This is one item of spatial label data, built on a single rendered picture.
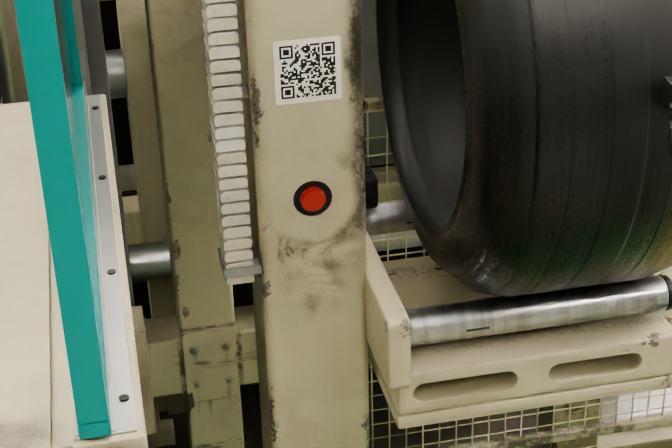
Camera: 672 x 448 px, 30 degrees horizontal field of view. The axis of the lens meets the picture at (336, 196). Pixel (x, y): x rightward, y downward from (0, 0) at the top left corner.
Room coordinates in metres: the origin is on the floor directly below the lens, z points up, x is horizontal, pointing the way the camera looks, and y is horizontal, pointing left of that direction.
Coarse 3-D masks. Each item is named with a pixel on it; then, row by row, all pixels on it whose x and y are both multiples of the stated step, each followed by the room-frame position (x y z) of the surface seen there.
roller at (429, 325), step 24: (576, 288) 1.31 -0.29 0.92; (600, 288) 1.31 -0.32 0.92; (624, 288) 1.31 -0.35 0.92; (648, 288) 1.31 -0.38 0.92; (408, 312) 1.26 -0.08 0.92; (432, 312) 1.26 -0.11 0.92; (456, 312) 1.27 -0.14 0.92; (480, 312) 1.27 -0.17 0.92; (504, 312) 1.27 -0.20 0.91; (528, 312) 1.27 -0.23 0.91; (552, 312) 1.28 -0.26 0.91; (576, 312) 1.28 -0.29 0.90; (600, 312) 1.29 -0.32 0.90; (624, 312) 1.29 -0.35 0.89; (648, 312) 1.31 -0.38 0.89; (432, 336) 1.25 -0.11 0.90; (456, 336) 1.25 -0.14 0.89; (480, 336) 1.26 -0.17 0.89
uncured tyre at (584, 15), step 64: (384, 0) 1.61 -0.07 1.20; (448, 0) 1.70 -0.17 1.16; (512, 0) 1.19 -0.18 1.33; (576, 0) 1.19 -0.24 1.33; (640, 0) 1.20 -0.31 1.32; (384, 64) 1.60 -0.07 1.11; (448, 64) 1.68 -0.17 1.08; (512, 64) 1.17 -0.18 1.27; (576, 64) 1.16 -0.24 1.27; (640, 64) 1.17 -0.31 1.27; (448, 128) 1.63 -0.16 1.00; (512, 128) 1.16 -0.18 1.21; (576, 128) 1.14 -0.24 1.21; (640, 128) 1.16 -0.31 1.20; (448, 192) 1.54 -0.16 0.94; (512, 192) 1.16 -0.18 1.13; (576, 192) 1.15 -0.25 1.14; (640, 192) 1.16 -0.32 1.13; (448, 256) 1.29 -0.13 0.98; (512, 256) 1.18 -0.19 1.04; (576, 256) 1.18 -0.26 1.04; (640, 256) 1.21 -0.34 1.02
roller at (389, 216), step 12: (384, 204) 1.54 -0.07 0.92; (396, 204) 1.54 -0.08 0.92; (372, 216) 1.53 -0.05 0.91; (384, 216) 1.53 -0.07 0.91; (396, 216) 1.53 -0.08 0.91; (408, 216) 1.53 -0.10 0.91; (372, 228) 1.52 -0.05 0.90; (384, 228) 1.52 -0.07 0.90; (396, 228) 1.53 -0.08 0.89; (408, 228) 1.53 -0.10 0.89
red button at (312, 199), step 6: (306, 192) 1.30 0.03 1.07; (312, 192) 1.29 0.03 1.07; (318, 192) 1.30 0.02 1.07; (300, 198) 1.30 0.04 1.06; (306, 198) 1.29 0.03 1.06; (312, 198) 1.29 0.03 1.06; (318, 198) 1.30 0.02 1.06; (324, 198) 1.30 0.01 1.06; (306, 204) 1.29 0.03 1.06; (312, 204) 1.29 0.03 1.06; (318, 204) 1.30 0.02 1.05; (312, 210) 1.29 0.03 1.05
